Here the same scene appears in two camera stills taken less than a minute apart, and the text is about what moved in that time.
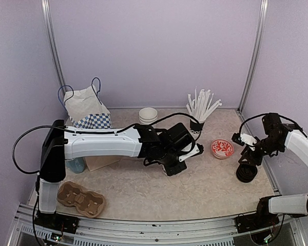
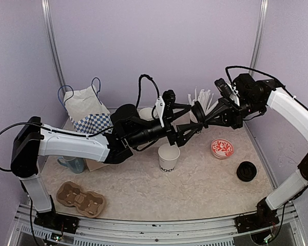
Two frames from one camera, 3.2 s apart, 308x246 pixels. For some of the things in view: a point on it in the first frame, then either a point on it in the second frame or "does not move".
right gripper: (254, 159) → (231, 116)
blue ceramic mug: (77, 165) does not move
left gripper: (172, 170) → (179, 136)
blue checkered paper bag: (84, 106) does not move
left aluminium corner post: (47, 13) does not move
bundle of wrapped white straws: (199, 108) does not move
